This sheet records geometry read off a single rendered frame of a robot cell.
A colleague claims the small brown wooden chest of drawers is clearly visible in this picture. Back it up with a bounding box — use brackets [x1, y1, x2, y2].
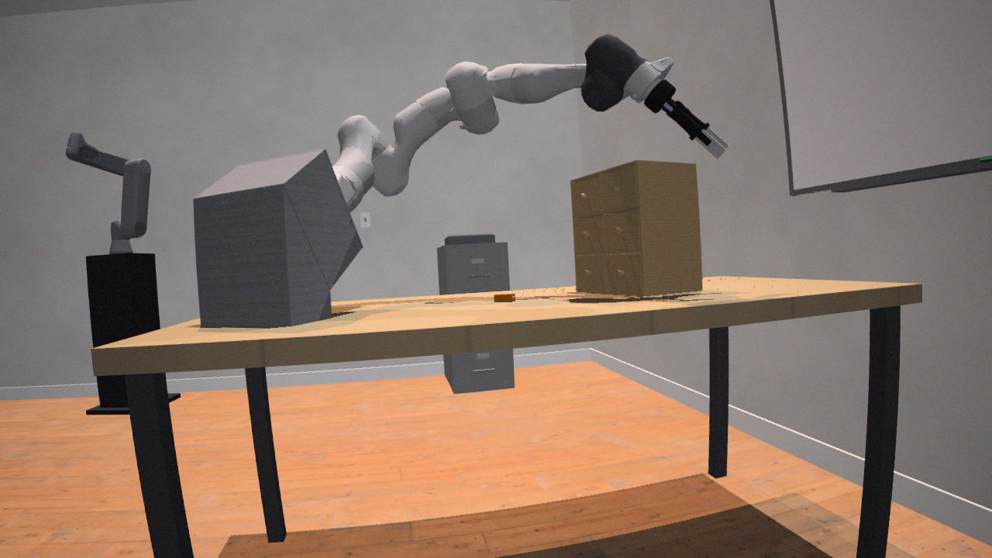
[570, 160, 703, 297]

